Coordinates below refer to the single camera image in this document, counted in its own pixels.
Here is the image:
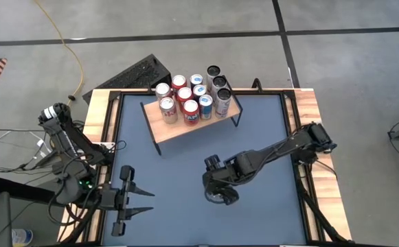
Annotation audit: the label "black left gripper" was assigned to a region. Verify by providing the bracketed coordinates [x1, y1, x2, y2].
[98, 165, 156, 238]

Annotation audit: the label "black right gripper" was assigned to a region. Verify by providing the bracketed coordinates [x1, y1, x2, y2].
[202, 154, 247, 206]

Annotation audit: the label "wooden shelf black metal legs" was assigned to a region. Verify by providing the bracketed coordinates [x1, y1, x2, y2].
[139, 74, 244, 157]

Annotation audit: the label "white Celsius Peach Vibe can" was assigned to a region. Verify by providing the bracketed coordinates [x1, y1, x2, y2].
[214, 87, 233, 119]
[211, 75, 228, 92]

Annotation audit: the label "white Celsius can palm print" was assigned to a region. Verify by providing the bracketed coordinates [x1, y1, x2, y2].
[205, 64, 222, 82]

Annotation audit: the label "white blue container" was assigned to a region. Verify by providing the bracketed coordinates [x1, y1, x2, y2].
[11, 228, 34, 247]

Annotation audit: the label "black perforated case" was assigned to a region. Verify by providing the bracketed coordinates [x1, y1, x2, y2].
[82, 54, 174, 105]

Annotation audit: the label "black table frame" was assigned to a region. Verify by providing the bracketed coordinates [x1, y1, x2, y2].
[60, 78, 354, 247]

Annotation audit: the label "yellow cable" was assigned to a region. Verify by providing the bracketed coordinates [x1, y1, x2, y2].
[33, 0, 85, 102]

